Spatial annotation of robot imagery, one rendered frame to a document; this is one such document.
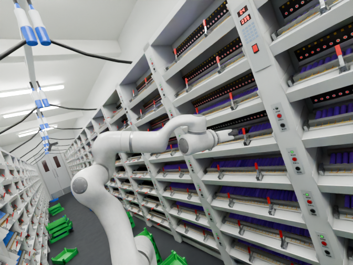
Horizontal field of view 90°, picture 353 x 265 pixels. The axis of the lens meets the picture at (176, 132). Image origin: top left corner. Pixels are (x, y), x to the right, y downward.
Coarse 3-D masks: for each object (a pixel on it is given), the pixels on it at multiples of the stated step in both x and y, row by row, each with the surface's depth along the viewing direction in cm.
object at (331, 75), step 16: (336, 32) 66; (352, 32) 64; (304, 48) 74; (320, 48) 72; (336, 48) 59; (352, 48) 64; (304, 64) 77; (320, 64) 68; (336, 64) 63; (352, 64) 58; (288, 80) 72; (304, 80) 69; (320, 80) 63; (336, 80) 59; (352, 80) 57; (288, 96) 71; (304, 96) 68
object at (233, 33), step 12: (216, 0) 100; (276, 0) 80; (288, 0) 77; (204, 12) 108; (276, 12) 82; (192, 24) 117; (336, 24) 69; (180, 36) 128; (228, 36) 102; (312, 36) 75; (216, 48) 109; (288, 48) 82; (192, 60) 126; (204, 60) 119; (228, 96) 114; (312, 108) 83
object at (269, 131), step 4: (252, 132) 95; (256, 132) 93; (260, 132) 91; (264, 132) 90; (268, 132) 88; (272, 132) 87; (236, 136) 103; (240, 136) 100; (252, 136) 95; (256, 136) 94; (260, 136) 90; (232, 140) 106
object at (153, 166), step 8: (120, 88) 181; (128, 88) 186; (128, 96) 184; (136, 104) 188; (136, 112) 186; (136, 128) 183; (144, 128) 188; (152, 128) 194; (144, 160) 190; (152, 168) 185; (152, 176) 188; (160, 184) 187; (160, 200) 192; (168, 200) 189; (176, 232) 188; (176, 240) 192
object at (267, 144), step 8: (256, 120) 101; (224, 128) 120; (264, 136) 90; (232, 144) 103; (240, 144) 98; (256, 144) 89; (264, 144) 85; (272, 144) 82; (200, 152) 121; (208, 152) 115; (216, 152) 110; (224, 152) 105; (232, 152) 101; (240, 152) 97; (248, 152) 94
